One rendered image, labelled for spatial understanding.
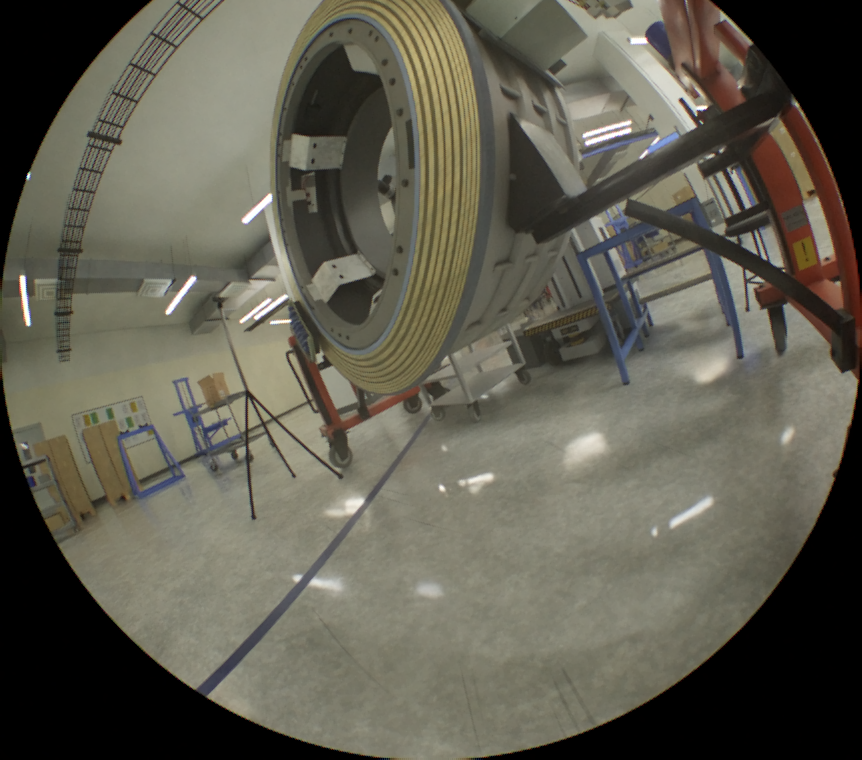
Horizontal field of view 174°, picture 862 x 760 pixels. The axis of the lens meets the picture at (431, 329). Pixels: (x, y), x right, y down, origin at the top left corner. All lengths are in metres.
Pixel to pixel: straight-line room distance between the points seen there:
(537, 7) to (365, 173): 1.21
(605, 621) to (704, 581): 0.18
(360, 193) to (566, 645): 1.74
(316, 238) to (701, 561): 1.75
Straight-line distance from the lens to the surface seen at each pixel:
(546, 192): 0.50
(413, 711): 0.62
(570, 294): 2.09
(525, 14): 0.62
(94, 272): 5.76
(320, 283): 1.33
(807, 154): 0.63
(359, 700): 0.67
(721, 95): 0.96
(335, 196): 1.53
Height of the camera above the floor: 0.53
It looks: 1 degrees up
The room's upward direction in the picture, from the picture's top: 24 degrees counter-clockwise
